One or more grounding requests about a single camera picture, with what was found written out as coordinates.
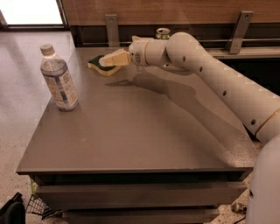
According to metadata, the yellow sponge green scrub top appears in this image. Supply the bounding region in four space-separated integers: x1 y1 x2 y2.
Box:
87 55 121 77

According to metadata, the white power strip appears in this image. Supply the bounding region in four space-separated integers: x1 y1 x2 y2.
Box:
231 202 247 214

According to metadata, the black wire basket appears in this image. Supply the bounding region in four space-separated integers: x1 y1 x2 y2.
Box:
25 195 62 220

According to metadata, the green soda can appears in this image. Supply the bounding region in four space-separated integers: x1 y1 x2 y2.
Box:
156 27 171 39

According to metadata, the black bag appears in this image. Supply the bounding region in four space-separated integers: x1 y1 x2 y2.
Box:
0 192 25 224

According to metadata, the grey table with drawers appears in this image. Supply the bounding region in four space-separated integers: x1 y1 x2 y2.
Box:
17 48 259 224

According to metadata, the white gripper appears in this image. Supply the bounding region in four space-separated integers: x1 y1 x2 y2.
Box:
99 36 154 67

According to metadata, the right metal wall bracket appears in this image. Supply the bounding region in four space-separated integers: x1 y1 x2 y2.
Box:
226 10 254 54

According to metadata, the clear plastic water bottle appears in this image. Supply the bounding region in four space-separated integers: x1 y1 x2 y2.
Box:
40 44 78 111

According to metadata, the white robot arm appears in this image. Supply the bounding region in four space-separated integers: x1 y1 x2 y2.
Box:
99 32 280 224

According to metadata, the left metal wall bracket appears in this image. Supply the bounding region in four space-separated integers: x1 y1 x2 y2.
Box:
105 14 120 47

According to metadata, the metal wall bracket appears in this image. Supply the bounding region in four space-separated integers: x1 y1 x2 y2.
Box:
105 14 120 47
226 10 254 54

